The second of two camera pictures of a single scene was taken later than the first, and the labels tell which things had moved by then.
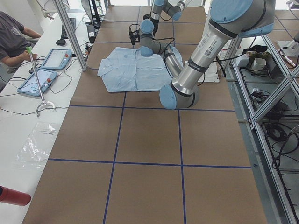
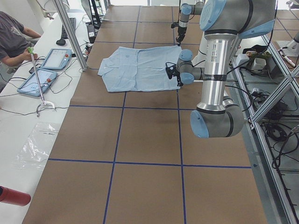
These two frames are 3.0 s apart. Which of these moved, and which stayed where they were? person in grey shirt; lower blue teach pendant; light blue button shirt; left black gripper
Moved: left black gripper
Stayed: person in grey shirt; lower blue teach pendant; light blue button shirt
